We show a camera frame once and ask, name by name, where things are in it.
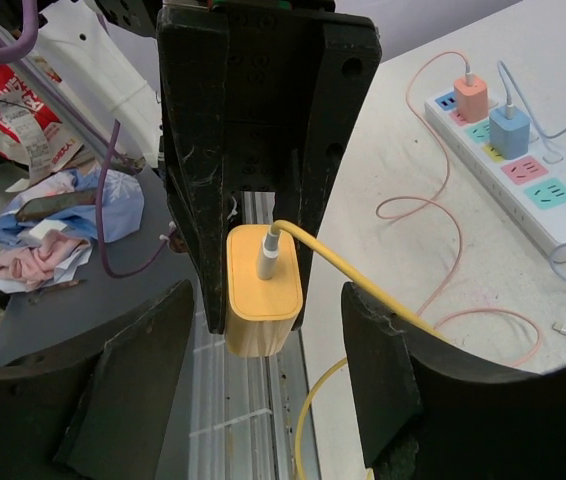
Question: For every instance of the blue charger plug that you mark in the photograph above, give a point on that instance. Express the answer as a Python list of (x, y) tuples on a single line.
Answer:
[(509, 132)]

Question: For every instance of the yellow charger plug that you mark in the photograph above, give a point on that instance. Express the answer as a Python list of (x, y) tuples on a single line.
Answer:
[(260, 312)]

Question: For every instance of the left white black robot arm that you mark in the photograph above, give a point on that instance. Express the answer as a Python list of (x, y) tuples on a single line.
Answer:
[(112, 47)]

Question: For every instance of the pink cloth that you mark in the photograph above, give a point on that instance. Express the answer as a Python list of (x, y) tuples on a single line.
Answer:
[(29, 268)]

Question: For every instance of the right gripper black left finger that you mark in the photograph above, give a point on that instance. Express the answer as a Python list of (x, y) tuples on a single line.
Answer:
[(97, 406)]

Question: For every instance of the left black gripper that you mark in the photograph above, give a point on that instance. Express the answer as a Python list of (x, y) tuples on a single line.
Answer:
[(246, 87)]

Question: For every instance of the red white printed bag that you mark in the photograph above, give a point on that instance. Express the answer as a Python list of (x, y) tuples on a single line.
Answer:
[(31, 134)]

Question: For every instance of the pink charger plug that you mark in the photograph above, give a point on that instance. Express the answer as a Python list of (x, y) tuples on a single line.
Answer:
[(472, 100)]

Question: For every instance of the white colourful power strip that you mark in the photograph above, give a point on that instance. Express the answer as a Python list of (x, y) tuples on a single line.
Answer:
[(531, 188)]

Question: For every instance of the blue cloth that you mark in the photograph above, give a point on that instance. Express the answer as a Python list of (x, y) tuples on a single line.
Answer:
[(122, 209)]

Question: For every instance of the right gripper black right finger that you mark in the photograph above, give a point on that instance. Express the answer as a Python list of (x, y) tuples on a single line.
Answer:
[(429, 410)]

